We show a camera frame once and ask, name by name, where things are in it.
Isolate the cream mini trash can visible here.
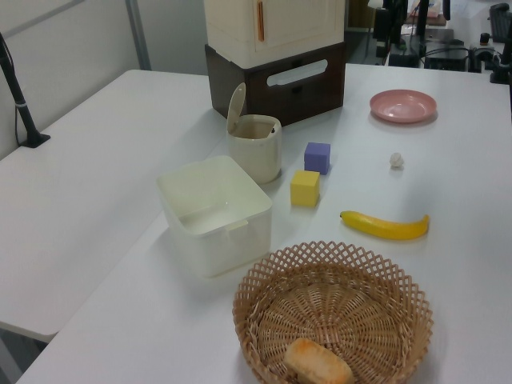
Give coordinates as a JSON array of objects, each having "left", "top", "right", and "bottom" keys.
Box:
[{"left": 226, "top": 82, "right": 283, "bottom": 186}]

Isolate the yellow foam cube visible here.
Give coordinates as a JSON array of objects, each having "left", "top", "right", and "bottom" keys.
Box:
[{"left": 290, "top": 170, "right": 322, "bottom": 208}]

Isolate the white plastic open container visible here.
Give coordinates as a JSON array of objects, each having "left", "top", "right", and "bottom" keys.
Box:
[{"left": 155, "top": 154, "right": 274, "bottom": 280}]

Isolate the purple foam cube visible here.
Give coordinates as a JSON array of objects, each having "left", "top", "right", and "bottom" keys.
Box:
[{"left": 303, "top": 142, "right": 333, "bottom": 176}]

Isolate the dark brown wooden drawer box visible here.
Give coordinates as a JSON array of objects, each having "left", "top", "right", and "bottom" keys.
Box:
[{"left": 204, "top": 39, "right": 347, "bottom": 127}]

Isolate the yellow toy banana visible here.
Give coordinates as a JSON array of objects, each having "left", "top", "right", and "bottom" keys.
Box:
[{"left": 339, "top": 210, "right": 431, "bottom": 242}]

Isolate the woven wicker basket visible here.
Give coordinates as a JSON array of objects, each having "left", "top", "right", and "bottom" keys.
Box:
[{"left": 232, "top": 239, "right": 435, "bottom": 384}]

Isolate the cream plastic storage box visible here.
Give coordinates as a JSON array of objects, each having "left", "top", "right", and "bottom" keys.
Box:
[{"left": 203, "top": 0, "right": 347, "bottom": 68}]

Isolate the pink plastic plate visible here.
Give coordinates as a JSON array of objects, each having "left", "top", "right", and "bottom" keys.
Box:
[{"left": 369, "top": 90, "right": 438, "bottom": 125}]

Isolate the toy bread loaf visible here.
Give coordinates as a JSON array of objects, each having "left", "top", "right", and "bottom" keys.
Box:
[{"left": 283, "top": 338, "right": 355, "bottom": 384}]

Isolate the black equipment stand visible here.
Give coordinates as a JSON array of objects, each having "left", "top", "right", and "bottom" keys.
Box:
[{"left": 374, "top": 0, "right": 408, "bottom": 46}]

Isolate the black electronics box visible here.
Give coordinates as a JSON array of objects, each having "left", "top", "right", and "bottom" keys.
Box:
[{"left": 423, "top": 46, "right": 470, "bottom": 73}]

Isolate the black table clamp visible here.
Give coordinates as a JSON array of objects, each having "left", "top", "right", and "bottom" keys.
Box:
[{"left": 489, "top": 39, "right": 512, "bottom": 86}]

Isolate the black camera stand pole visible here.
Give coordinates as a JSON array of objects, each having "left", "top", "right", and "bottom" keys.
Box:
[{"left": 0, "top": 31, "right": 52, "bottom": 150}]

